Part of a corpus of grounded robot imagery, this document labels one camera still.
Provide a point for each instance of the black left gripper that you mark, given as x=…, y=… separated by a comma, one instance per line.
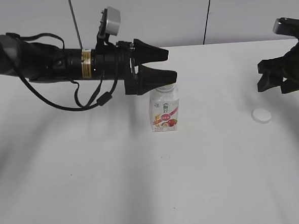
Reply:
x=114, y=61

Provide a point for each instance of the white Yili yogurt bottle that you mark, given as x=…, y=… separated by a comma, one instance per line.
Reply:
x=163, y=108

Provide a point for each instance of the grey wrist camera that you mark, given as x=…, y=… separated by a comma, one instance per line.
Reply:
x=286, y=26
x=110, y=22

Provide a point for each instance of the white plastic bottle cap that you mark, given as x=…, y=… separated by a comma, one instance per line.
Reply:
x=261, y=115

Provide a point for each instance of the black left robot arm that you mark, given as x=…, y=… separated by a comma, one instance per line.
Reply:
x=43, y=63

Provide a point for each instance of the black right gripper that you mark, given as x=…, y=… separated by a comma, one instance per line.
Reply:
x=281, y=71

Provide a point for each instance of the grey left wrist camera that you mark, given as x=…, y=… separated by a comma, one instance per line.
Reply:
x=110, y=22

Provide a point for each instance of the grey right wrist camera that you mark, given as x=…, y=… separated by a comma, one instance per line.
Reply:
x=286, y=26

